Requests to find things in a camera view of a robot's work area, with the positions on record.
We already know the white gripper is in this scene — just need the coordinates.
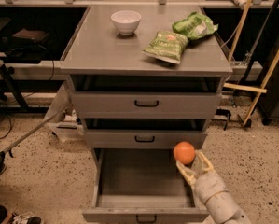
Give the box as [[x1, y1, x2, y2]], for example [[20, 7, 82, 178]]
[[176, 150, 227, 204]]

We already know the orange fruit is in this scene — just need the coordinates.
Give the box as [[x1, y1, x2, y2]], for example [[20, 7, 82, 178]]
[[173, 141, 195, 165]]

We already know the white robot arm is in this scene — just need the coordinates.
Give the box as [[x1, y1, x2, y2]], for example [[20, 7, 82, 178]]
[[176, 151, 252, 224]]

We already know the bottom grey drawer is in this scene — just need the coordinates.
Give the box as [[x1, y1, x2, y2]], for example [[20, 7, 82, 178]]
[[83, 149, 208, 224]]

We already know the grey drawer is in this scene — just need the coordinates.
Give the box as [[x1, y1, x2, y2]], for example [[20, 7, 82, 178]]
[[83, 149, 208, 224], [85, 119, 206, 149], [71, 75, 221, 119]]

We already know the middle grey drawer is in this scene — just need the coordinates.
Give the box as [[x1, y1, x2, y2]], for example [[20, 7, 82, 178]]
[[85, 119, 206, 149]]

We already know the grey drawer cabinet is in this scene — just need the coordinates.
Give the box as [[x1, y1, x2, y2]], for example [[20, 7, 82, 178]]
[[59, 4, 233, 161]]

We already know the top grey drawer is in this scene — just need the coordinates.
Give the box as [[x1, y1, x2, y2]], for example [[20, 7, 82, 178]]
[[71, 75, 221, 119]]

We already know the green chip bag front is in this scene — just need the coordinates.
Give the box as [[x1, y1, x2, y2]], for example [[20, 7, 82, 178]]
[[143, 31, 188, 64]]

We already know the green chip bag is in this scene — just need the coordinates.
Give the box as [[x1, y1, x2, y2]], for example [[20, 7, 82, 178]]
[[172, 12, 218, 40], [143, 31, 188, 64]]

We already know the green chip bag rear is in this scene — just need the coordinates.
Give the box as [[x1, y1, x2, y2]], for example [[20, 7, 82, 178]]
[[172, 12, 218, 40]]

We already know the white ceramic bowl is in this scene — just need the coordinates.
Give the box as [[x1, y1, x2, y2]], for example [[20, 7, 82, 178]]
[[111, 10, 141, 35]]

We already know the black white sneaker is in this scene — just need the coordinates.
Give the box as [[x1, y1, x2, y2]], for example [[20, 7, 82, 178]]
[[8, 213, 45, 224]]

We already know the grey metal pole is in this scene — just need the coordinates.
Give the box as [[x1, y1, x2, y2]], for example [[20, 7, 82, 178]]
[[0, 106, 68, 159]]

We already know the dark box on shelf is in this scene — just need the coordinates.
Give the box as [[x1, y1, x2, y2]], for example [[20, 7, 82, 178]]
[[12, 29, 49, 43]]

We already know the wooden easel frame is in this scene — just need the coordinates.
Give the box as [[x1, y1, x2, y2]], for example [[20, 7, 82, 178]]
[[222, 0, 279, 128]]

